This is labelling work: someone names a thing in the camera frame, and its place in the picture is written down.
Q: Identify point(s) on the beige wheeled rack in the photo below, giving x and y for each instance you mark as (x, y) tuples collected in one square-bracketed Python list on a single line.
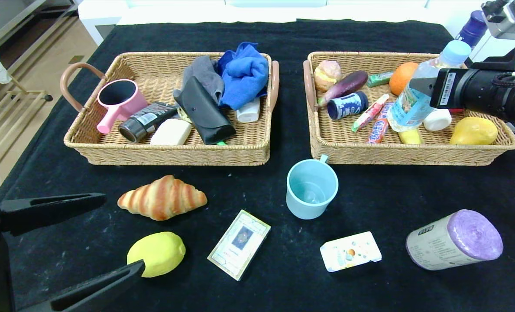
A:
[(6, 112)]

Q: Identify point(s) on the toy burger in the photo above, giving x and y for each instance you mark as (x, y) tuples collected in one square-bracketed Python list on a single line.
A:
[(326, 75)]

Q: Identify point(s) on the croissant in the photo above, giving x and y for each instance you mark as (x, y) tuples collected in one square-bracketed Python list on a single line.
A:
[(163, 198)]

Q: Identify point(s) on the playing card box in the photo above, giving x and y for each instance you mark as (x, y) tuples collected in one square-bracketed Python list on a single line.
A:
[(240, 245)]

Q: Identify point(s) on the small white box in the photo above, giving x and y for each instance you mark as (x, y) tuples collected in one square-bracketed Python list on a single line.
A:
[(350, 251)]

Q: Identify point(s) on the green candy pack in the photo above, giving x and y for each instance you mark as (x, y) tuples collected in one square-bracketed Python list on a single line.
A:
[(379, 79)]

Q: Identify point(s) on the blue cloth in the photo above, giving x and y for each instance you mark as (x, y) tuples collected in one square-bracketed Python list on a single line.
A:
[(244, 77)]

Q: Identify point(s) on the black cosmetic tube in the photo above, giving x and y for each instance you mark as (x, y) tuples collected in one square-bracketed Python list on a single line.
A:
[(148, 119)]

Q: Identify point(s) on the orange candy roll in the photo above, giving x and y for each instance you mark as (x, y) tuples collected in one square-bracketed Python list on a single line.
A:
[(379, 125)]

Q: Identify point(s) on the yellow lemon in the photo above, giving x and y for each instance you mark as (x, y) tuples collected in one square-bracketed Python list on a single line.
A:
[(157, 251)]

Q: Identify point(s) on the beige shelf frame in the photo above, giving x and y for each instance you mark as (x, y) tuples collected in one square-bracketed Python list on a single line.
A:
[(27, 21)]

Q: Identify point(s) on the black table cloth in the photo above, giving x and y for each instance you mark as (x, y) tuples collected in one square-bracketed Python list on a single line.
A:
[(283, 294)]

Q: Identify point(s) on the yellow patterned round item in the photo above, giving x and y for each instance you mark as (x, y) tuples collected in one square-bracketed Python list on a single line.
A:
[(183, 115)]

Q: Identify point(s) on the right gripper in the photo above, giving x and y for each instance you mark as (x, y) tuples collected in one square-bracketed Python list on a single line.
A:
[(445, 89)]

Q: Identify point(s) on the red white candy pack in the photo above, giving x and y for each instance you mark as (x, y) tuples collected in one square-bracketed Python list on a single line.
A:
[(370, 113)]

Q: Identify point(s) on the orange fruit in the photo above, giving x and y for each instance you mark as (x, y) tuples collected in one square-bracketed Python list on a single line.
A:
[(402, 78)]

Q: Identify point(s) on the purple garbage bag roll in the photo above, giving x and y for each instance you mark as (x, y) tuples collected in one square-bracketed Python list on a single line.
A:
[(454, 240)]

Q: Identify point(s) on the purple eggplant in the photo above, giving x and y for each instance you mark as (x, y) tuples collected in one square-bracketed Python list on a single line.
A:
[(348, 84)]

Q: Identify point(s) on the teal plastic cup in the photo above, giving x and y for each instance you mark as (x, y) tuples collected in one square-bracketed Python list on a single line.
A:
[(311, 190)]

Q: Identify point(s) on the white yogurt bottle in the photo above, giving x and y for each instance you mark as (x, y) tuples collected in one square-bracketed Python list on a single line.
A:
[(437, 120)]

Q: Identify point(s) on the white soap bar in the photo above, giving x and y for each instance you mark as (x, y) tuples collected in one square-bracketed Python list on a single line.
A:
[(172, 132)]

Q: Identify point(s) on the white spray bottle purple cap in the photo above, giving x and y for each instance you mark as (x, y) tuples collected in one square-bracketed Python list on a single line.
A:
[(471, 28)]

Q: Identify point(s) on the pink mug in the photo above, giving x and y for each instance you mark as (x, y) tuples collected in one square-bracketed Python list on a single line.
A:
[(128, 107)]

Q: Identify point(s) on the clear water bottle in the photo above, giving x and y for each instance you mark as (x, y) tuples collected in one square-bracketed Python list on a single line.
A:
[(409, 110)]

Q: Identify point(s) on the grey cloth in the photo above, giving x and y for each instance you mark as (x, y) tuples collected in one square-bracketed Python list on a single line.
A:
[(205, 73)]

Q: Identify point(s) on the black glasses case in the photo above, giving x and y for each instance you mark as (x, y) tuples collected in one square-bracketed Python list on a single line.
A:
[(205, 112)]

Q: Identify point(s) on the yellow banana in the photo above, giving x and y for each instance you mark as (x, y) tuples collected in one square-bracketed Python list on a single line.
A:
[(409, 136)]

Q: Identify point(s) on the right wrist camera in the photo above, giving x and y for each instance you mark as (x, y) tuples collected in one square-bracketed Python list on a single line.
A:
[(506, 19)]

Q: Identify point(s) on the blue can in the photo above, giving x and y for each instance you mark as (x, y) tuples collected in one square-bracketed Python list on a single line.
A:
[(348, 105)]

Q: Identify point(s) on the yellow mango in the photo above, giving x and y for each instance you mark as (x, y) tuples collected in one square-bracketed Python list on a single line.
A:
[(474, 131)]

